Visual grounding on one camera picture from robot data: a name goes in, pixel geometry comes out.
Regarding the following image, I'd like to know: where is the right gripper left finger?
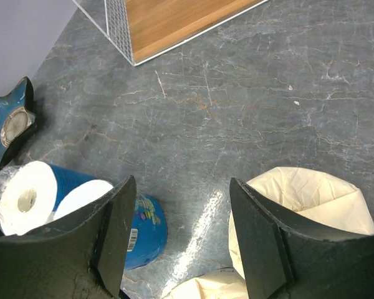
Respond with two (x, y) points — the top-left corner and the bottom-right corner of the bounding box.
(0, 177), (137, 298)

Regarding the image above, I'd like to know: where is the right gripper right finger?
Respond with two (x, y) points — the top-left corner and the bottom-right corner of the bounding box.
(229, 178), (374, 298)

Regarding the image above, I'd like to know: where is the cream wrapped roll near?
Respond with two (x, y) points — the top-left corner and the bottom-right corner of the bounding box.
(165, 268), (249, 299)

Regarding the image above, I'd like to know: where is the cream wrapped roll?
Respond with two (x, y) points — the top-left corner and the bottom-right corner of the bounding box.
(228, 166), (374, 280)
(165, 268), (249, 299)

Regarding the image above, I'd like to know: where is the blue wrapped roll right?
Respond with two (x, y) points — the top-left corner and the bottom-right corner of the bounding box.
(53, 179), (168, 270)

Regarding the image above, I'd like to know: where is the blue wrapped roll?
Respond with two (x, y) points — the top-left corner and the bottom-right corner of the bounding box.
(53, 179), (168, 270)
(0, 160), (97, 237)

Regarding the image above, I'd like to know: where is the cream wrapped roll far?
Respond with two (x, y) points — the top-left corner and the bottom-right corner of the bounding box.
(228, 166), (374, 280)

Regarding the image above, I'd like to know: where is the blue wrapped roll left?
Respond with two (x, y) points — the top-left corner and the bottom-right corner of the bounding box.
(0, 160), (97, 237)

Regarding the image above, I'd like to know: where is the blue star shaped dish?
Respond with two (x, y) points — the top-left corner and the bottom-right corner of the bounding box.
(0, 77), (36, 170)

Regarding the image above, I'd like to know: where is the white wire wooden shelf rack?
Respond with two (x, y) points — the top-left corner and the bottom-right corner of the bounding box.
(74, 0), (263, 66)

